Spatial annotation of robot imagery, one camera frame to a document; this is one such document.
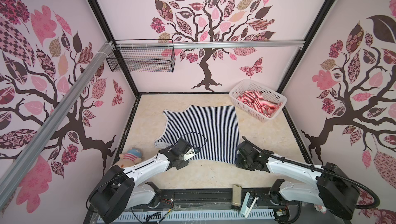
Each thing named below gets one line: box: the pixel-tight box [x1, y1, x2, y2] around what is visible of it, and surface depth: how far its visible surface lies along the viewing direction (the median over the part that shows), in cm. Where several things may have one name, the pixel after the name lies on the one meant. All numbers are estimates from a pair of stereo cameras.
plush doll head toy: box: [117, 148, 143, 168], surface depth 85 cm
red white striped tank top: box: [236, 90, 283, 118], surface depth 109 cm
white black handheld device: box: [240, 192, 259, 219], surface depth 71 cm
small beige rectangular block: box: [232, 184, 242, 207], surface depth 74 cm
